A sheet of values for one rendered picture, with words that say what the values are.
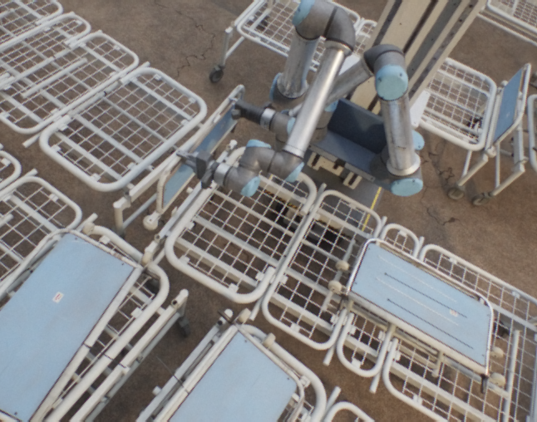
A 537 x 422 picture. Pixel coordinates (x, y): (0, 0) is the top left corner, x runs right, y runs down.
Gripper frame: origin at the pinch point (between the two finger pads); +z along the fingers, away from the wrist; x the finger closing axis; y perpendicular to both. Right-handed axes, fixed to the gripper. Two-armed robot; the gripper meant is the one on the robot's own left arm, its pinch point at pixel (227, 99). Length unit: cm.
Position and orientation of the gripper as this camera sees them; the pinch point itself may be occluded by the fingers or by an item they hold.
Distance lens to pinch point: 208.0
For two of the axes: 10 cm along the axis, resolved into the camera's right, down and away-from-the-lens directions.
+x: -0.6, 6.0, 8.0
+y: -4.5, 7.0, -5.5
